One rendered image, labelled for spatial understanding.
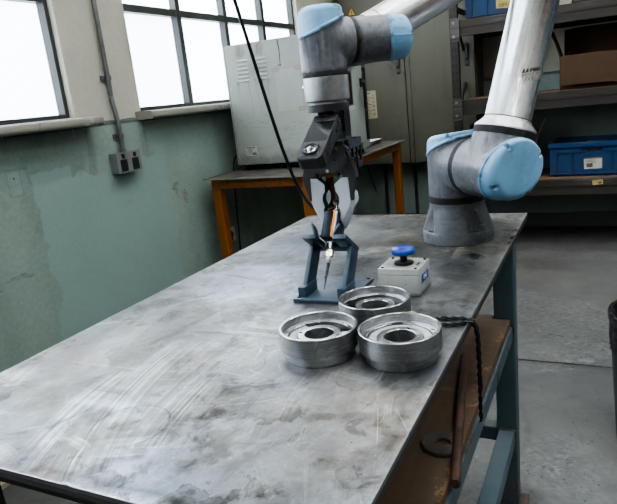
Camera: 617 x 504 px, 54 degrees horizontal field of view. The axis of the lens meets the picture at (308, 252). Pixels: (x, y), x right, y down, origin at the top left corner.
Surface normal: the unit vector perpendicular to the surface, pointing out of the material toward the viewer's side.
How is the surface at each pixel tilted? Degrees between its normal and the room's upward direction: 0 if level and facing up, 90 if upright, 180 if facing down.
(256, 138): 90
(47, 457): 0
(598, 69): 83
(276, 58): 90
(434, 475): 0
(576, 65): 82
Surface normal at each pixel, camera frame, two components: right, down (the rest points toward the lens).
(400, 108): -0.44, 0.27
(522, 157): 0.32, 0.33
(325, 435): -0.11, -0.96
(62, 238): 0.90, 0.01
